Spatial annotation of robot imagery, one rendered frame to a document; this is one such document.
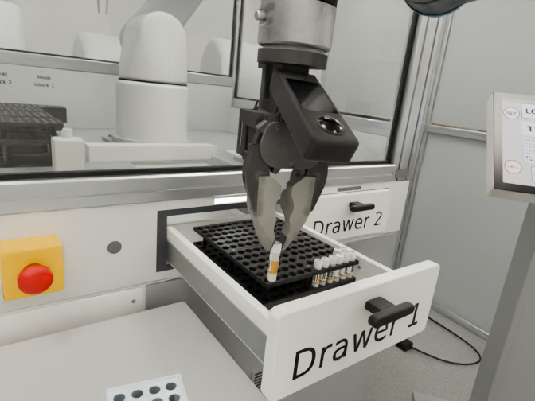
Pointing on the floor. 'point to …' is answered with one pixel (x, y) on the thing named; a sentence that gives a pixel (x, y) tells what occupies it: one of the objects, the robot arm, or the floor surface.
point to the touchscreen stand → (510, 331)
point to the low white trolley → (124, 360)
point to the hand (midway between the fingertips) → (278, 242)
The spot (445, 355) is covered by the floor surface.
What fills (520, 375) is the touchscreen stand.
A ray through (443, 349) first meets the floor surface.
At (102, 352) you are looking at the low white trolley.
